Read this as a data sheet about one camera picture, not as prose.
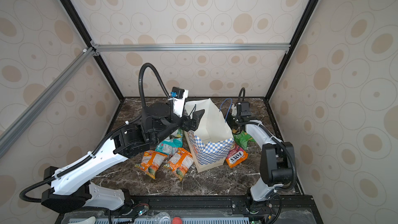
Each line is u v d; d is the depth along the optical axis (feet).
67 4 2.40
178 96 1.49
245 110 2.34
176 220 2.21
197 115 1.64
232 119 2.56
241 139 3.02
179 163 2.73
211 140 2.17
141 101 1.26
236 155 2.87
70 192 1.29
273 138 1.64
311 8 2.46
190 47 2.97
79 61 2.61
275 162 1.51
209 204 2.46
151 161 2.70
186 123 1.63
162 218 2.30
